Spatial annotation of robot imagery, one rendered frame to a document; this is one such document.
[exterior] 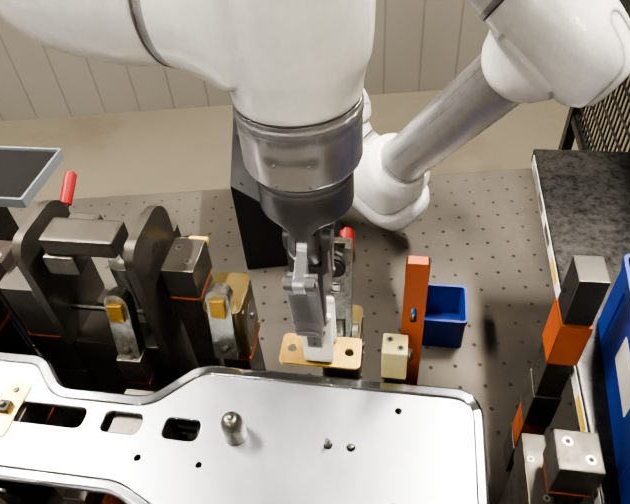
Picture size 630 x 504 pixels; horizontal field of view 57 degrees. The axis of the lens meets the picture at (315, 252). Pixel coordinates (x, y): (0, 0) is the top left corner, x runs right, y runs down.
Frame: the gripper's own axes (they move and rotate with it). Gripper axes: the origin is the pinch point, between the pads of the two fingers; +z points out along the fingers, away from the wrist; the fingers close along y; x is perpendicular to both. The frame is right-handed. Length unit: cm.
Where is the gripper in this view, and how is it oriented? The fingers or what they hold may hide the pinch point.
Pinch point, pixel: (318, 328)
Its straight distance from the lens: 58.4
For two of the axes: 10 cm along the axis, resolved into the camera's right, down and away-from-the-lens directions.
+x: 9.9, 0.6, -1.4
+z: 0.6, 7.1, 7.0
